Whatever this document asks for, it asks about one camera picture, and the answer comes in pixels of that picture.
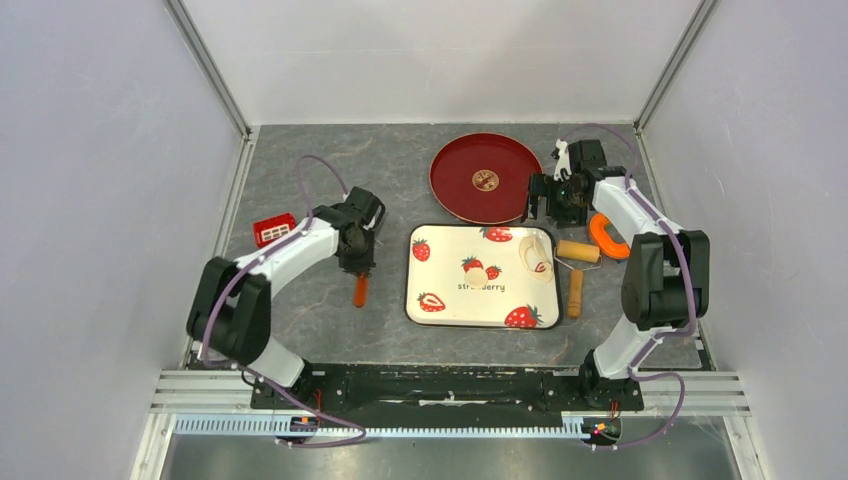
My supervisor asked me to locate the aluminium frame rail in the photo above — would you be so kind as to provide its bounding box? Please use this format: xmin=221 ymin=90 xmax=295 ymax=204
xmin=151 ymin=364 xmax=751 ymax=439

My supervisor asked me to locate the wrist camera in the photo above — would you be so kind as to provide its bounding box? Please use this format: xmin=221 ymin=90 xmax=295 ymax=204
xmin=313 ymin=187 xmax=386 ymax=232
xmin=551 ymin=140 xmax=627 ymax=181

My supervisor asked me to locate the white strawberry tray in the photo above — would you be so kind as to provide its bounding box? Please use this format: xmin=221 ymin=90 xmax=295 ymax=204
xmin=405 ymin=224 xmax=564 ymax=330

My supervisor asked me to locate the round red plate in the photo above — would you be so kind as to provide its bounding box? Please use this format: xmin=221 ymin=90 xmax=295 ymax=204
xmin=429 ymin=132 xmax=543 ymax=225

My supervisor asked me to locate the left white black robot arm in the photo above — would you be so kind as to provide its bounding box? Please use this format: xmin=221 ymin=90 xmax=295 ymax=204
xmin=186 ymin=214 xmax=383 ymax=408

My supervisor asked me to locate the red toy brick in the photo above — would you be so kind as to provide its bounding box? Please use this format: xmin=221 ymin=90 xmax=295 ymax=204
xmin=252 ymin=212 xmax=296 ymax=249

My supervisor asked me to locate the orange curved toy track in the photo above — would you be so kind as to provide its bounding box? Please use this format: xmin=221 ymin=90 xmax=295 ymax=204
xmin=588 ymin=213 xmax=630 ymax=261

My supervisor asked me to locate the wooden dough roller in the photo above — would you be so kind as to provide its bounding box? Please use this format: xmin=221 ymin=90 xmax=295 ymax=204
xmin=555 ymin=240 xmax=601 ymax=319

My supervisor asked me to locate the metal scraper orange handle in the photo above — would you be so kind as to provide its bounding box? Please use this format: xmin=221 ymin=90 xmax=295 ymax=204
xmin=353 ymin=272 xmax=370 ymax=308

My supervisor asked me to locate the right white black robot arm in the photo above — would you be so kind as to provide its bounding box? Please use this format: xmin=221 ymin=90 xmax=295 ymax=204
xmin=523 ymin=167 xmax=710 ymax=408

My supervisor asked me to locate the white dough piece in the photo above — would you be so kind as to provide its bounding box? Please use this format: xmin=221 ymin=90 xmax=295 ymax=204
xmin=464 ymin=267 xmax=489 ymax=289

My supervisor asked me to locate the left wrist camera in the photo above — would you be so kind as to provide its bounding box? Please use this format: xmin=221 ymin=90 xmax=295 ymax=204
xmin=313 ymin=187 xmax=386 ymax=232

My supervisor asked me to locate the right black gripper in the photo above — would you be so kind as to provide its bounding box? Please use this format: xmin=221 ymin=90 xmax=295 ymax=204
xmin=522 ymin=173 xmax=588 ymax=230

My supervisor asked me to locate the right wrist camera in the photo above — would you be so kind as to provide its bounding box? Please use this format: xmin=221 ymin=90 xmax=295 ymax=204
xmin=551 ymin=140 xmax=627 ymax=181

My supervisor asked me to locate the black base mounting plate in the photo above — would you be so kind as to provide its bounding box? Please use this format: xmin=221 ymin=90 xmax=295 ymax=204
xmin=291 ymin=363 xmax=644 ymax=429

